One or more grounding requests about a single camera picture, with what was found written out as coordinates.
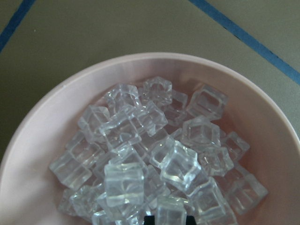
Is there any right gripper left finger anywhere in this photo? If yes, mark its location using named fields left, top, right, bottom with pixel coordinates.
left=143, top=216, right=155, bottom=225

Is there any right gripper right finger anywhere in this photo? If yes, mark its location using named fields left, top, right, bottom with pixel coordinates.
left=186, top=217, right=195, bottom=225

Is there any clear ice cube pile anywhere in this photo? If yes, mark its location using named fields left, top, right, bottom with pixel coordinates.
left=49, top=77, right=268, bottom=225

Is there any pink bowl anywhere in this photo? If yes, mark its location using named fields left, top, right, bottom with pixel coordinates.
left=0, top=52, right=300, bottom=225

